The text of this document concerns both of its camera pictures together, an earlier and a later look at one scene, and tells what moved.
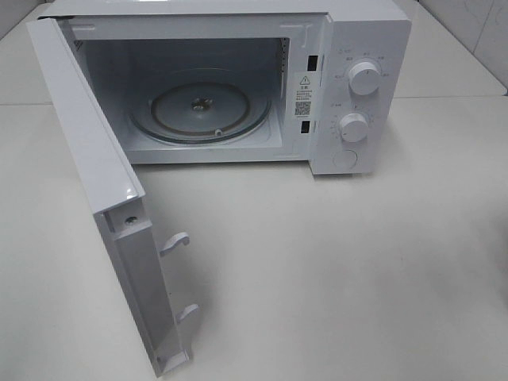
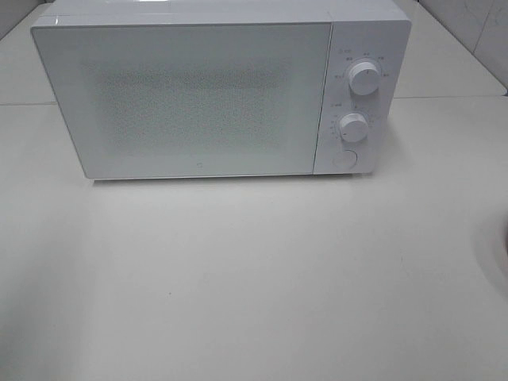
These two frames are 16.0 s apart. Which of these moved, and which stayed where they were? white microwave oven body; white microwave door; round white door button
Moved: white microwave door
Stayed: round white door button; white microwave oven body
